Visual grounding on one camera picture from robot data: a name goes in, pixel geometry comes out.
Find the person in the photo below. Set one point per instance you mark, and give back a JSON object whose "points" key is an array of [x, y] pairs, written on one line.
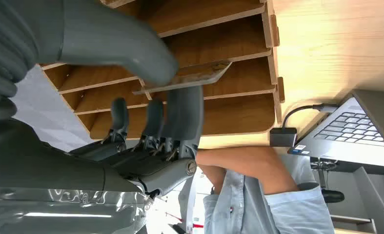
{"points": [[275, 210]]}

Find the grey desk frame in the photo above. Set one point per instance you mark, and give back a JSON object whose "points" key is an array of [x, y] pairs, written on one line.
{"points": [[366, 193]]}

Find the ribbed grey right arm sleeve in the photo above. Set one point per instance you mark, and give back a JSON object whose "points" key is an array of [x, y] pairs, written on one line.
{"points": [[4, 48]]}

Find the wooden slotted organizer shelf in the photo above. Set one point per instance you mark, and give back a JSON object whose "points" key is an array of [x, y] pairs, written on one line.
{"points": [[230, 42]]}

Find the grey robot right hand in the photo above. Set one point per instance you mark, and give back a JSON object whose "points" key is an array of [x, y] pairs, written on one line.
{"points": [[49, 168]]}

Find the silver laptop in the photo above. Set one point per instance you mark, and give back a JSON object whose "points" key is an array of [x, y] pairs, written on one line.
{"points": [[350, 139]]}

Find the black chair armrest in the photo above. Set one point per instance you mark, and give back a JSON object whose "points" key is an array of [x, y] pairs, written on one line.
{"points": [[331, 195]]}

